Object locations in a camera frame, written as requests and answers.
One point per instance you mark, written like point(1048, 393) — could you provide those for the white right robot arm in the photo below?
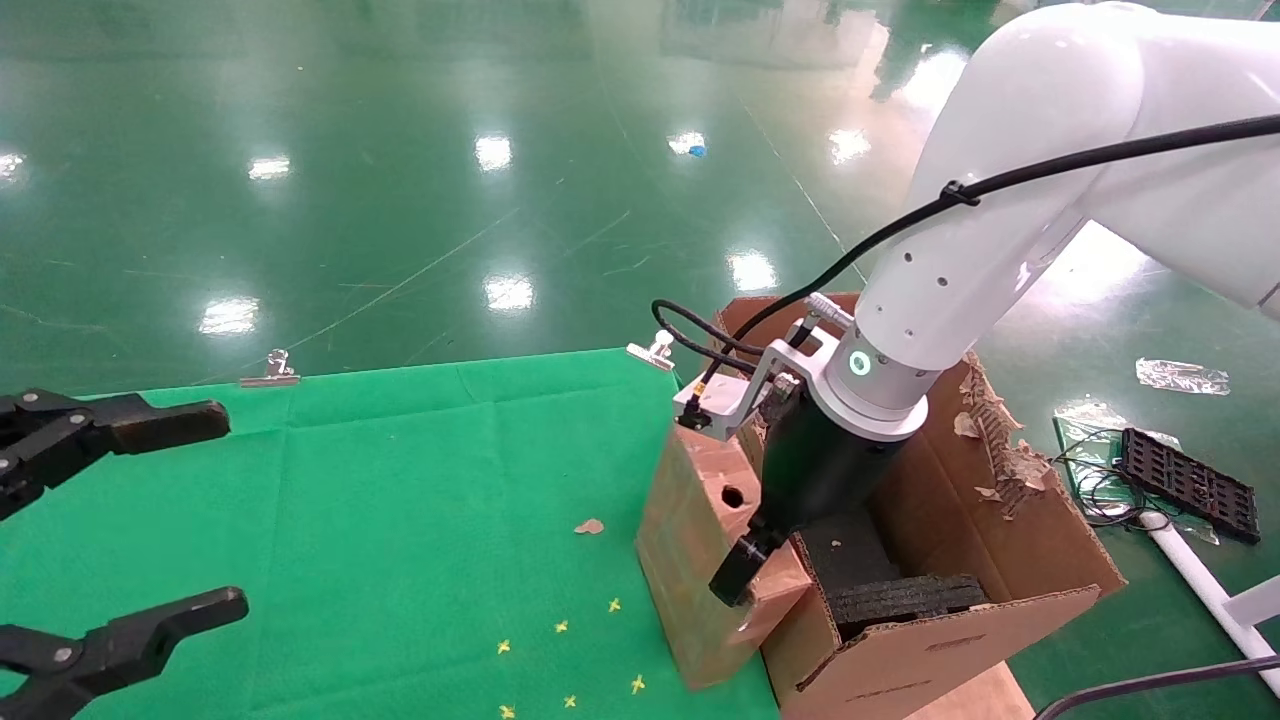
point(1050, 80)

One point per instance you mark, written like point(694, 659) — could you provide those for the green table cloth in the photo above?
point(350, 520)

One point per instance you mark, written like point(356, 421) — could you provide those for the flat clear plastic bag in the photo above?
point(1085, 420)

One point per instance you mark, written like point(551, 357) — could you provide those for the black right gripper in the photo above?
point(815, 470)

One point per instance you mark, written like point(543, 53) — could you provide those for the silver binder clip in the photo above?
point(652, 352)
point(272, 372)

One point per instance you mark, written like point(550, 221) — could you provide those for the crumpled clear plastic bag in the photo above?
point(1180, 376)

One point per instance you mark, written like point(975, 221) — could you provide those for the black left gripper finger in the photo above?
point(150, 425)
point(130, 645)

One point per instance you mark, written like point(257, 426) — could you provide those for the black foam bottom sheet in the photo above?
point(850, 550)

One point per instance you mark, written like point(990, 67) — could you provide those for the black grid tray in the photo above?
point(1190, 485)

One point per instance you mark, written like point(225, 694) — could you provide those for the silver camera mount bracket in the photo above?
point(770, 365)

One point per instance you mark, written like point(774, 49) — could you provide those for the small cardboard scrap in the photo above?
point(589, 526)

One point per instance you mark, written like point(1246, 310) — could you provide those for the large open cardboard carton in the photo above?
point(950, 660)

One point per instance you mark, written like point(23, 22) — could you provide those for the white tube stand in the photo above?
point(1200, 582)

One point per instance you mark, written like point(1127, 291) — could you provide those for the small cardboard box with hole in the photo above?
point(690, 560)

